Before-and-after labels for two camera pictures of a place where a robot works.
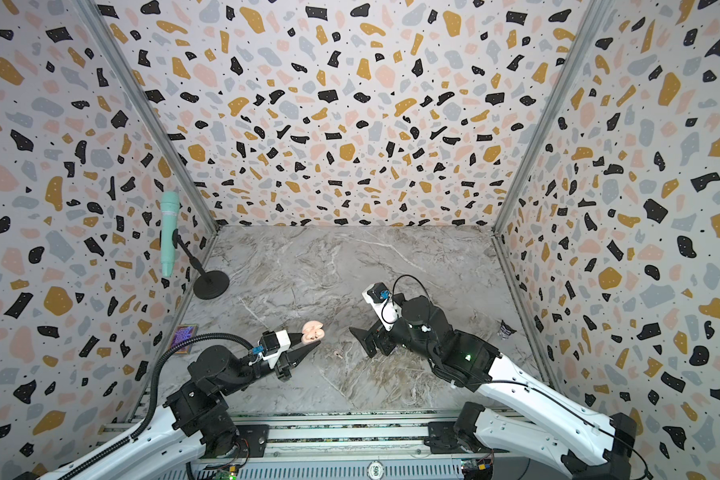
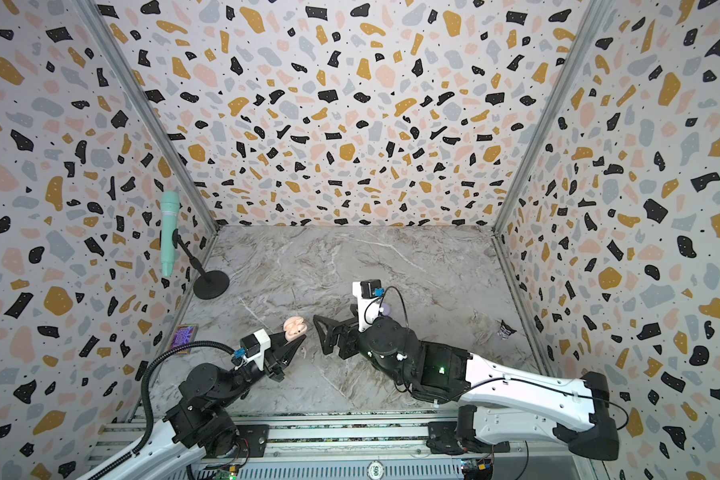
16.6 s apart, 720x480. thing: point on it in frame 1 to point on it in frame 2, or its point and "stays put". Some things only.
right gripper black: [383, 336] to [345, 337]
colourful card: [184, 332] stays put
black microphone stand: [211, 284] stays put
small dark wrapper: [506, 329] stays put
